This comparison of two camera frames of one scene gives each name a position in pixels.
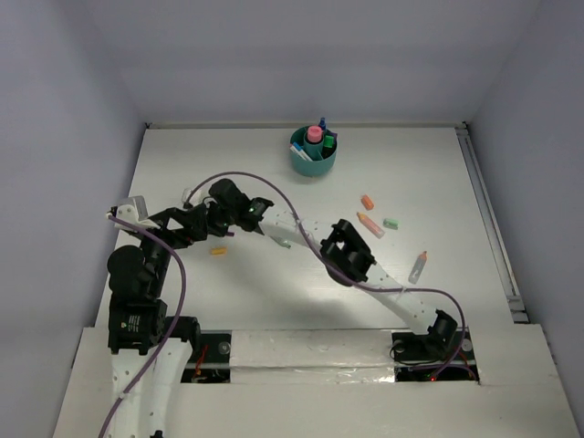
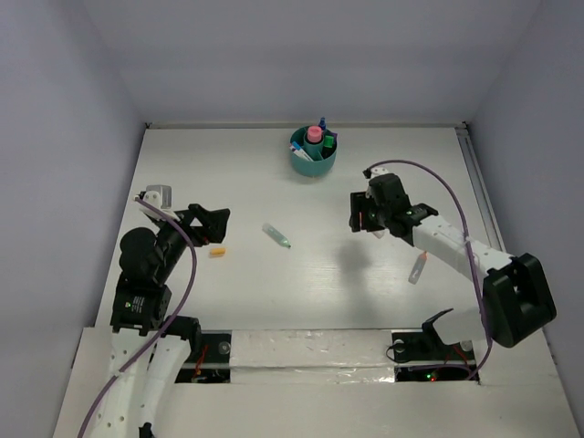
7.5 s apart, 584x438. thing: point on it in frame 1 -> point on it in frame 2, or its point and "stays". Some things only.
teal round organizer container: x=310 y=168 stays
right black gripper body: x=220 y=219 -> x=372 y=216
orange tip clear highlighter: x=418 y=266 stays
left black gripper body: x=172 y=234 stays
